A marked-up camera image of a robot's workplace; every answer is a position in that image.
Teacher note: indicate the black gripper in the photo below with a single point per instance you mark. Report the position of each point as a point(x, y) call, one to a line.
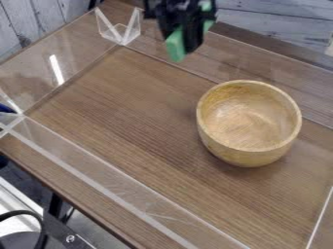
point(168, 10)

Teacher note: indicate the green rectangular block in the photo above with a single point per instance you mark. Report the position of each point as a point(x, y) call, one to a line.
point(176, 40)

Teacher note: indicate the light wooden bowl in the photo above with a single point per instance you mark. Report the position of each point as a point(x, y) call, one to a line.
point(249, 121)

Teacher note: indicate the blue object at left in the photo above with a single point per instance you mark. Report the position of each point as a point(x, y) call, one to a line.
point(6, 109)

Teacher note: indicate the black table leg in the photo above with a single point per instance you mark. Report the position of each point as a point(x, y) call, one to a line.
point(55, 206)

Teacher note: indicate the clear acrylic tray wall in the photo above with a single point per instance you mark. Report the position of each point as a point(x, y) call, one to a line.
point(105, 131)

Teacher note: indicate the black metal bracket base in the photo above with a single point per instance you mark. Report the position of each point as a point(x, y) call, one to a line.
point(65, 234)

